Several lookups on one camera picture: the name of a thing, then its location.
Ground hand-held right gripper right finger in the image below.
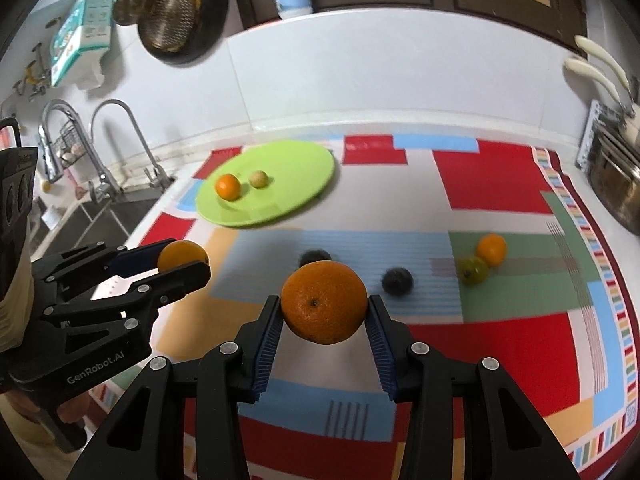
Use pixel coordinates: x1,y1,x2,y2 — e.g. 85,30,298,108
364,294,583,480

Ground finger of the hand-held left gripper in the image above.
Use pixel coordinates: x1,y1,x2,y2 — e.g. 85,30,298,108
42,260,212,349
30,241,168,302

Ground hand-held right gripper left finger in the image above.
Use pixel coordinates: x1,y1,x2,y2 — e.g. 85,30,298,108
67,294,286,480

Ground small orange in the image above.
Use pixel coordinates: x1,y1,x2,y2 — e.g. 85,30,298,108
157,241,210,272
215,173,243,202
475,234,508,267

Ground dark plum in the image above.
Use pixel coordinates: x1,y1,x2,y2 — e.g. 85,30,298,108
298,249,333,267
381,267,414,296

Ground large orange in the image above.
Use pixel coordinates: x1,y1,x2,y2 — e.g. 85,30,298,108
281,261,369,345

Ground small green round fruit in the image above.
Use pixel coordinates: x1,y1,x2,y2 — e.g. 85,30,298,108
459,256,490,286

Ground green plate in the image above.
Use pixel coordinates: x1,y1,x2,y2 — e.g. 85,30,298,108
195,140,335,228

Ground person's left hand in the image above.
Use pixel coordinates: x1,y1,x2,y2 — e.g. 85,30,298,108
56,394,92,430

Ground steel sink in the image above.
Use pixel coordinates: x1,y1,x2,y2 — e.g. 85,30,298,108
30,197,161,261

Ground chrome pull-down faucet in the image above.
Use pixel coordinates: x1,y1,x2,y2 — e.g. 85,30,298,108
39,100,123,206

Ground beige cloth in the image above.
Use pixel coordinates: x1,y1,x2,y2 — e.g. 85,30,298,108
0,255,40,353

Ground chrome gooseneck faucet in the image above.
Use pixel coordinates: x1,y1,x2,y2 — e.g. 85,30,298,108
90,99,176,191

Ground black embossed bag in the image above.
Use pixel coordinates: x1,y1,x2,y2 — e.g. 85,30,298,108
0,117,40,261

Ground colourful patchwork table mat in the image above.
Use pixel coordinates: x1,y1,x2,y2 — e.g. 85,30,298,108
82,134,632,480

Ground green and white box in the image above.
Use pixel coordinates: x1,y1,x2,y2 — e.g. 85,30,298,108
50,0,115,90

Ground brass perforated colander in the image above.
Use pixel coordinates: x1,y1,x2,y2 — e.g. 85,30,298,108
149,0,205,52

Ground brass ladle cup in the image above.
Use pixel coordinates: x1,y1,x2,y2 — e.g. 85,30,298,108
112,0,152,27

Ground black frying pan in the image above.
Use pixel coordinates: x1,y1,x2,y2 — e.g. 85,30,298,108
137,0,229,66

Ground large steel pot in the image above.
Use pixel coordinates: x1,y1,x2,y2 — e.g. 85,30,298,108
587,120,640,236

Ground wire basket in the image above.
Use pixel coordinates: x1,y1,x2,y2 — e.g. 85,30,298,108
59,124,97,165

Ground wall hook rack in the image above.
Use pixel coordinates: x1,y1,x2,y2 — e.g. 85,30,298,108
10,45,52,97

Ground cream-handled pan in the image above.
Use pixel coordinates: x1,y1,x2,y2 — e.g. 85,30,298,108
575,35,630,87
564,57,622,105

